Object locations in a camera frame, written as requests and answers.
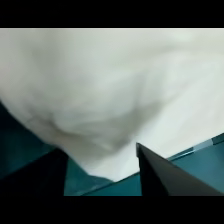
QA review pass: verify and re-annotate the white garment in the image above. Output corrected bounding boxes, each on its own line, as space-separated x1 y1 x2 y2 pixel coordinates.
0 28 224 183

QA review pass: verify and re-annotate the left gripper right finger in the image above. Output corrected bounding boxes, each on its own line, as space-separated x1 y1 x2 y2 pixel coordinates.
135 142 224 197

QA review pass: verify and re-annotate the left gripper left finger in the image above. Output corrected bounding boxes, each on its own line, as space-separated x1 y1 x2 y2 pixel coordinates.
0 147 70 197

